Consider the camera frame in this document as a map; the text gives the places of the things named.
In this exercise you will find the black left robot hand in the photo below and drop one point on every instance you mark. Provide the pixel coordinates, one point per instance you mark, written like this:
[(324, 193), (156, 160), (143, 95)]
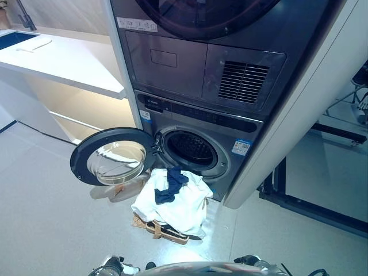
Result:
[(119, 263)]

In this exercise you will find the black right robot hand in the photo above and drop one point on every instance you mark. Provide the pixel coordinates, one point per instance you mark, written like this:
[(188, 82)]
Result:
[(248, 259)]

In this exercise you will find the navy blue garment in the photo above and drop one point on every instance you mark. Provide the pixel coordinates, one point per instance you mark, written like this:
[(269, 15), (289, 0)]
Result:
[(174, 181)]

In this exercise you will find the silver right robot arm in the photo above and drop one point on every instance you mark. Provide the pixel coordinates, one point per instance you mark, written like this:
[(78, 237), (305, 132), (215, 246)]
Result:
[(270, 268)]

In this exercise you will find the woven wicker laundry basket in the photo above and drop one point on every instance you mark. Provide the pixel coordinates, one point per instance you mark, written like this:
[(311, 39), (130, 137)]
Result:
[(156, 230)]

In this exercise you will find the grey front-load washing machine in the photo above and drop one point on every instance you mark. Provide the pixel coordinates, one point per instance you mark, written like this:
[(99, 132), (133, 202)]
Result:
[(244, 132)]

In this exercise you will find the grey robot torso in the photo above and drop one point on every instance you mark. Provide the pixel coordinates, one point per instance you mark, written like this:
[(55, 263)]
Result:
[(201, 270)]

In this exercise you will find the white garment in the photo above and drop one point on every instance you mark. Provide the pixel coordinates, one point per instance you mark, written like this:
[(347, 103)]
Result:
[(175, 210)]

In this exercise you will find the round black washer door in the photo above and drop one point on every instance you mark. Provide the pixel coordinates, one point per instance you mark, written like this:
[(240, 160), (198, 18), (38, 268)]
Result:
[(83, 161)]

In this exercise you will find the blue energy label sticker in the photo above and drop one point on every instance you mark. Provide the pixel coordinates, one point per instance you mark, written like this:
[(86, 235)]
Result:
[(242, 147)]

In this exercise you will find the white appliance cabinet surround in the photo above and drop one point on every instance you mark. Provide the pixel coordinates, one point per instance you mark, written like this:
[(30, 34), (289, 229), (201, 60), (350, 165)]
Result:
[(287, 143)]

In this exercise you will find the small blue white sticker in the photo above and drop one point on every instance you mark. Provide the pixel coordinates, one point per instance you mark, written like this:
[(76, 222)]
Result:
[(145, 116)]

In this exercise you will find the black white background device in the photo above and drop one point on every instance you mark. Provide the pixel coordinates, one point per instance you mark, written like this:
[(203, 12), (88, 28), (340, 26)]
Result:
[(361, 100)]

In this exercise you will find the white laundry counter cabinet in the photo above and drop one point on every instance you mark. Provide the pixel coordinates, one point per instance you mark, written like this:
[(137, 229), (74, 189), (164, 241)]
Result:
[(72, 63)]

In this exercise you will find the grey stacked tumble dryer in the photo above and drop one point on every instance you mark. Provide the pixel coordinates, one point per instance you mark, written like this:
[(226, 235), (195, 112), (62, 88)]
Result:
[(178, 66)]

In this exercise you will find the white dryer label sticker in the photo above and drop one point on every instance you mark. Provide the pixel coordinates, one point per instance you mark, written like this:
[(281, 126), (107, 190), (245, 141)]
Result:
[(137, 24)]

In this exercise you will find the blue inset sink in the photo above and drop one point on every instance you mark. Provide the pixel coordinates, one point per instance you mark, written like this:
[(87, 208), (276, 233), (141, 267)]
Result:
[(14, 39)]

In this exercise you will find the round dark dryer door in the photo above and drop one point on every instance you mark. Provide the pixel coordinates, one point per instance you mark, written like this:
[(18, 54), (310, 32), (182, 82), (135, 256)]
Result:
[(201, 17)]

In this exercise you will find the dark metal faucet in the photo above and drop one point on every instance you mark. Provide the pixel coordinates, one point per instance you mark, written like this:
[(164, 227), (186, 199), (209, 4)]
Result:
[(28, 23)]

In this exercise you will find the black metal floor frame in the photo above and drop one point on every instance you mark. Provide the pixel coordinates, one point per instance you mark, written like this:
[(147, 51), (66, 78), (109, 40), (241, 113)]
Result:
[(330, 135)]

